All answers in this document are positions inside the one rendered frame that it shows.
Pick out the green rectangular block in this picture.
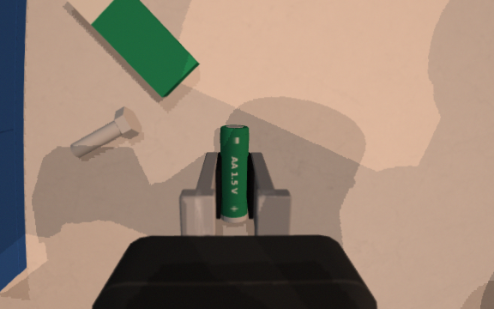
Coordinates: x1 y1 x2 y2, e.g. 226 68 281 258
67 0 199 97

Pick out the green aa battery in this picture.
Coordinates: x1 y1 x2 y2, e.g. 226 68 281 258
220 125 250 223

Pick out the grey hex bolt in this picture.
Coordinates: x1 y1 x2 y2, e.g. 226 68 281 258
70 106 141 158

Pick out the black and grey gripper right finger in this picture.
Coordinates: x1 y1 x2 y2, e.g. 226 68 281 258
246 152 292 235

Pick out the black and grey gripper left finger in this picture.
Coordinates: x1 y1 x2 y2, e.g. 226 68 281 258
179 152 222 236

